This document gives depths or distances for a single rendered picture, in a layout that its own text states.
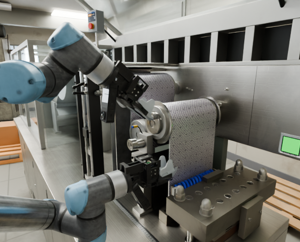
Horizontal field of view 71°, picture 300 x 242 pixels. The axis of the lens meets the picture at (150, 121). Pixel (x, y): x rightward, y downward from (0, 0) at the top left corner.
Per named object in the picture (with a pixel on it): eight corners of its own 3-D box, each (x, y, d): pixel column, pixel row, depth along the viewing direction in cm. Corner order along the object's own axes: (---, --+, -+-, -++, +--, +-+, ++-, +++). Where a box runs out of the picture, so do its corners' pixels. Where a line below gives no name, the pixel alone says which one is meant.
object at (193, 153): (168, 188, 74) (169, 138, 69) (211, 170, 87) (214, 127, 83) (168, 189, 73) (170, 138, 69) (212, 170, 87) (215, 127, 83)
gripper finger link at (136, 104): (151, 112, 63) (130, 95, 58) (148, 116, 63) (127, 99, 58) (143, 110, 67) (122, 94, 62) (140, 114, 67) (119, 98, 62)
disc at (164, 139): (145, 139, 80) (143, 99, 77) (146, 138, 80) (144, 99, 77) (171, 148, 68) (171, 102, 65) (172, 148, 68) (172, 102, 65)
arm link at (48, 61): (6, 86, 46) (38, 48, 44) (29, 82, 56) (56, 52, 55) (36, 110, 47) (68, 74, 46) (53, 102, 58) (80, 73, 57)
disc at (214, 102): (191, 127, 94) (191, 94, 91) (192, 127, 95) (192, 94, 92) (219, 134, 83) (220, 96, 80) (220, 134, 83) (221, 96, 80)
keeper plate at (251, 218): (237, 235, 68) (241, 205, 65) (254, 223, 73) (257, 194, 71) (244, 240, 66) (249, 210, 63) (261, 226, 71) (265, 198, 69)
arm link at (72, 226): (81, 226, 65) (77, 195, 63) (112, 236, 61) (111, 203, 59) (62, 246, 58) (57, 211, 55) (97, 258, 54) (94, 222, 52)
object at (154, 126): (144, 128, 76) (147, 108, 72) (149, 127, 77) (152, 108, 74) (157, 138, 70) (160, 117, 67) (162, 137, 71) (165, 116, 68)
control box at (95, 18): (85, 32, 108) (84, 10, 105) (96, 33, 113) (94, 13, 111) (94, 30, 104) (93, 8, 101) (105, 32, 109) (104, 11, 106)
